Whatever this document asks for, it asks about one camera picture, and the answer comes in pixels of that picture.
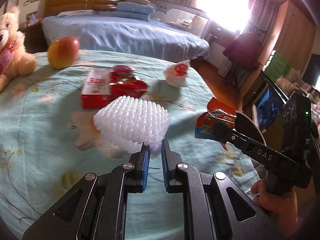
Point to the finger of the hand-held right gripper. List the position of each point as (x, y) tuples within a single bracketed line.
[(225, 132)]

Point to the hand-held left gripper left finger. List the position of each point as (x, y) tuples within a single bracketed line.
[(145, 167)]

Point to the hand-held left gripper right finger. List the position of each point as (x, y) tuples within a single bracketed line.
[(165, 165)]

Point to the orange snack wrapper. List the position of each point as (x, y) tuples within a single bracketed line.
[(207, 127)]

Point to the black round trash can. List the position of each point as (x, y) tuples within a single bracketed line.
[(250, 127)]

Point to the white foam fruit net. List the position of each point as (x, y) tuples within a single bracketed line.
[(135, 122)]

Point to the red snack bag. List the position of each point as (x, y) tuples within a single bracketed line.
[(127, 87)]

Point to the red and white carton box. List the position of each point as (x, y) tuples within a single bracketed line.
[(96, 85)]

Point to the person's right hand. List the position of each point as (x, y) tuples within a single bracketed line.
[(277, 205)]

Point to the television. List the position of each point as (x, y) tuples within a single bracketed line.
[(268, 107)]

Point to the beige plush toy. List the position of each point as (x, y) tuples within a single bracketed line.
[(287, 81)]

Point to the crumpled white red wrapper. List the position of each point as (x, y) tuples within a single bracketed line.
[(175, 76)]

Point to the dark red chair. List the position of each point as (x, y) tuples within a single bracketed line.
[(242, 50)]

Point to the small red snack wrapper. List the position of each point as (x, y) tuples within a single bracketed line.
[(122, 68)]

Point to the green floral bed sheet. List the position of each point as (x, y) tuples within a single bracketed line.
[(50, 130)]

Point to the bed with blue sheet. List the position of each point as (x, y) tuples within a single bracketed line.
[(125, 35)]

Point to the red yellow apple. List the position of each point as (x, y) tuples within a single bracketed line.
[(62, 52)]

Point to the folded blue blanket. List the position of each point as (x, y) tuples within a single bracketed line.
[(135, 11)]

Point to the small beige pillow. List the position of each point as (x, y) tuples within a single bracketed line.
[(137, 0)]

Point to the beige teddy bear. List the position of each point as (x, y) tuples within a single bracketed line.
[(17, 57)]

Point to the flat white blue pillow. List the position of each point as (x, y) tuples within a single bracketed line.
[(75, 13)]

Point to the dark wooden nightstand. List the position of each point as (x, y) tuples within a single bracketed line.
[(35, 37)]

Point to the grey bed guard rail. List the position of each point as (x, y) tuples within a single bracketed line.
[(180, 12)]

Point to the photo frame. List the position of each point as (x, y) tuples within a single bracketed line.
[(31, 18)]

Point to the wall switch panel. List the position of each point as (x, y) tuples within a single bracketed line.
[(33, 1)]

